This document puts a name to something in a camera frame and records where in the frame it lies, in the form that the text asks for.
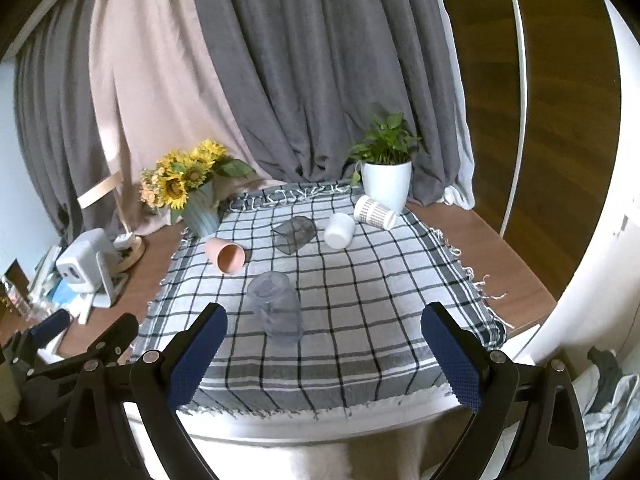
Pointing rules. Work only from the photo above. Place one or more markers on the pink cup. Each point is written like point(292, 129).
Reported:
point(224, 256)

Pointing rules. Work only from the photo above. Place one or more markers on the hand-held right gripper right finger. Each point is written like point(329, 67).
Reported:
point(452, 357)

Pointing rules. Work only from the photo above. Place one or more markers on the checked tablecloth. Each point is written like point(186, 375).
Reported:
point(360, 310)

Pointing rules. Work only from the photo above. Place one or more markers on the clear glass cup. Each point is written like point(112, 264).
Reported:
point(276, 312)

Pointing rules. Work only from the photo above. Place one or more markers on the dark square glass cup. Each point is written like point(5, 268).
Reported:
point(294, 235)

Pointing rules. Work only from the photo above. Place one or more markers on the wooden desk lamp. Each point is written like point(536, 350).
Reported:
point(131, 252)

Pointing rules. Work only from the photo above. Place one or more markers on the plain white cup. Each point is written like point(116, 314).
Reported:
point(339, 231)

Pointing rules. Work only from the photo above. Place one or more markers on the green plant in white pot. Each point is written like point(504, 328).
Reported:
point(386, 185)

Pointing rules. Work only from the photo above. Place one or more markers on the white curved pole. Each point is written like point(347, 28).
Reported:
point(521, 110)

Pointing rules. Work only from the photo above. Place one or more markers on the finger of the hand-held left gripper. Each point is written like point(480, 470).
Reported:
point(50, 329)
point(116, 340)

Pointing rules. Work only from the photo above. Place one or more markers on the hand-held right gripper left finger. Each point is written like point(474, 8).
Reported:
point(199, 355)

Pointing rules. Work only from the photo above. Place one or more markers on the grey curtain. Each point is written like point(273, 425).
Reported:
point(325, 70)
point(55, 150)

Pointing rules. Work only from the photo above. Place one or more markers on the pink curtain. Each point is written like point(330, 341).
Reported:
point(150, 85)

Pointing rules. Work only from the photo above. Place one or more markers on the white dotted cup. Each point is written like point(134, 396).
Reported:
point(374, 212)

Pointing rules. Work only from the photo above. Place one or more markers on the grey crumpled clothing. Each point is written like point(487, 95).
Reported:
point(610, 410)

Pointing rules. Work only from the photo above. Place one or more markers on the white box-shaped device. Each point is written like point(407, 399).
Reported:
point(82, 262)

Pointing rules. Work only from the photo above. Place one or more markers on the sunflower bouquet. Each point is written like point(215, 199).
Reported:
point(182, 175)

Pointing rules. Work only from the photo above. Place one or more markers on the blue-green ribbed vase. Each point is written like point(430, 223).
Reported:
point(201, 212)

